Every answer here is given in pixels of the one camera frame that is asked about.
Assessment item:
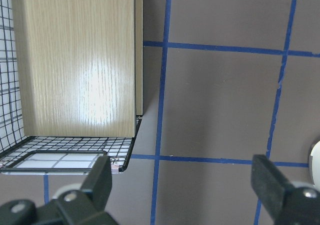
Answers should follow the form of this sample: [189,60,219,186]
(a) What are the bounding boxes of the white toaster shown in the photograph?
[308,141,320,190]

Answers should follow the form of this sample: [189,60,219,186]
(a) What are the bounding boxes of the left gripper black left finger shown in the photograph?
[0,156,118,225]

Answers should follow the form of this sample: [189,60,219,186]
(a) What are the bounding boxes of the wire grid basket with wood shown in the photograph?
[0,0,143,175]

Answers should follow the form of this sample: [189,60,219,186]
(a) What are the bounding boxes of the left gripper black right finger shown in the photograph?
[250,154,320,225]

